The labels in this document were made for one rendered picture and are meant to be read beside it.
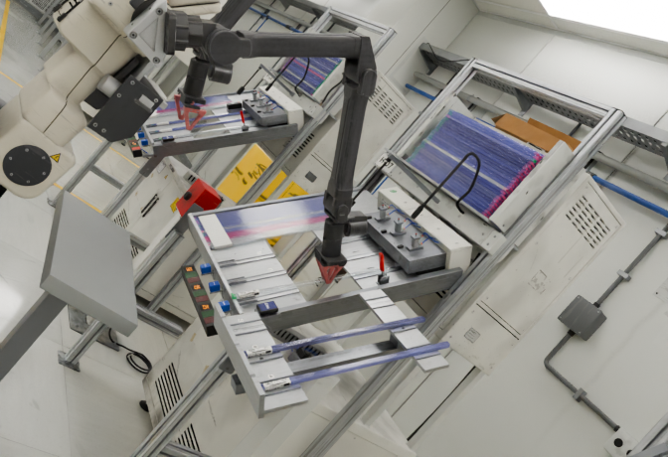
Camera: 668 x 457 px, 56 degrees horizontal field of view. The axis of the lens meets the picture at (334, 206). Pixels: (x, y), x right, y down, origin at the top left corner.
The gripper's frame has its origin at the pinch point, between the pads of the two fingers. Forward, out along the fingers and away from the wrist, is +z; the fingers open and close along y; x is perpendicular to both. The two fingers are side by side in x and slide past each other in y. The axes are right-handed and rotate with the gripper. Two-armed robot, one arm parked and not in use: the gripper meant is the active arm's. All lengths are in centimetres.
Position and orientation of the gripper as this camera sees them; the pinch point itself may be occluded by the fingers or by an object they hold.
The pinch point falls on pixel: (327, 279)
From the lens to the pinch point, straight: 189.5
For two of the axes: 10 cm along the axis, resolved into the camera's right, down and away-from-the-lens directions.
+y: -4.1, -4.0, 8.2
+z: -1.1, 9.1, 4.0
